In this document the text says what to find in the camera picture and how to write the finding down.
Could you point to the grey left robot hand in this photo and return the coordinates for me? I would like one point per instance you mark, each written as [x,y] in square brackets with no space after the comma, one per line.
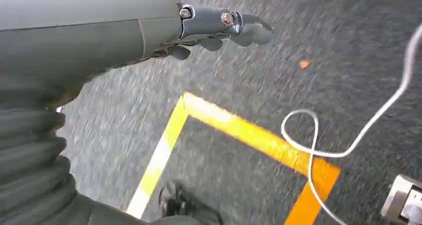
[82,32]

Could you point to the ribbed grey left arm sleeve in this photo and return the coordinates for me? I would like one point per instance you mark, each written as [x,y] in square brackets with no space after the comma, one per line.
[31,157]

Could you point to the yellow floor tape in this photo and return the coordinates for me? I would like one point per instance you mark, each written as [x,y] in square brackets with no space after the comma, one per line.
[230,141]

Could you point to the small orange floor mark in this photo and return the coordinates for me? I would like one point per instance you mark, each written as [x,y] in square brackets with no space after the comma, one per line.
[304,64]

